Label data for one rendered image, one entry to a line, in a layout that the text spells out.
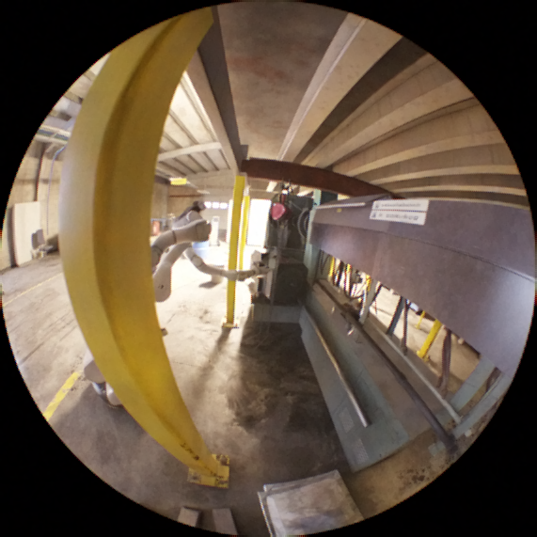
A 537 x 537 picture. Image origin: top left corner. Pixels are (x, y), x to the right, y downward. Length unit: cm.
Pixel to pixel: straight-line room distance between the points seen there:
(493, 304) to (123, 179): 86
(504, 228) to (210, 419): 177
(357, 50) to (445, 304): 89
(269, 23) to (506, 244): 106
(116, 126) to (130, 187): 7
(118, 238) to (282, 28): 85
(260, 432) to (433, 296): 125
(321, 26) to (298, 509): 187
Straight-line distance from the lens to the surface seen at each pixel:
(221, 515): 120
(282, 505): 106
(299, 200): 278
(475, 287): 74
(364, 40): 66
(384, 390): 102
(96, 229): 19
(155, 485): 136
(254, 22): 87
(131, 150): 21
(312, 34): 88
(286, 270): 186
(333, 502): 111
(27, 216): 842
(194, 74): 61
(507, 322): 72
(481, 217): 80
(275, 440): 136
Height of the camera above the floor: 127
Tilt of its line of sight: 16 degrees down
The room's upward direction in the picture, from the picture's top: 7 degrees clockwise
